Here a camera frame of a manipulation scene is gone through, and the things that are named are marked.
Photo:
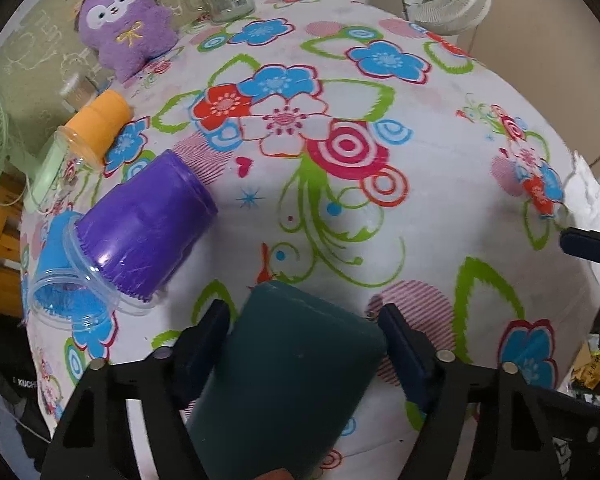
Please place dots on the orange cup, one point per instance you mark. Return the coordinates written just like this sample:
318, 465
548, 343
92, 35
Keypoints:
100, 120

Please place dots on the clear toothpick holder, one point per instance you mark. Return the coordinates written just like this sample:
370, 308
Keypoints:
77, 91

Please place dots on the floral tablecloth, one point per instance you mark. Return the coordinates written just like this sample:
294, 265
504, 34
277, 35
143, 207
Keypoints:
430, 170

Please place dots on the purple plush toy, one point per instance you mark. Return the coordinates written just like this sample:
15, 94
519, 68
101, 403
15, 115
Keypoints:
122, 25

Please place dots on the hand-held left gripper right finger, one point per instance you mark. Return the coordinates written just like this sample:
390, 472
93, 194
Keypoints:
404, 355

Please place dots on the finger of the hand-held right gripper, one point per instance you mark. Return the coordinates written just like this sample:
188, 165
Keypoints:
587, 245

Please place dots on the clear plastic cup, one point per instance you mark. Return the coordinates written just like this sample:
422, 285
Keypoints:
50, 170

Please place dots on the purple cup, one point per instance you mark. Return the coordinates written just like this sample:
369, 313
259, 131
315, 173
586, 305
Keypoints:
145, 220

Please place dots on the black bag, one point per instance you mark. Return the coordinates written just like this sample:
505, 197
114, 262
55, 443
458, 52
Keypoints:
15, 385

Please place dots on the blue cup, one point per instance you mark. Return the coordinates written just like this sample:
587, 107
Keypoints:
55, 255

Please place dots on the wooden chair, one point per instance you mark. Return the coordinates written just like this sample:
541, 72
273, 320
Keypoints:
2, 250

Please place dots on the dark teal cup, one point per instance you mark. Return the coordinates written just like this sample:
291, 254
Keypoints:
290, 375

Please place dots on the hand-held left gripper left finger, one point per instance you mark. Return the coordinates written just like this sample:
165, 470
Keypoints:
205, 342

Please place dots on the yellow packet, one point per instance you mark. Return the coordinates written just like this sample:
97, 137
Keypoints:
597, 365

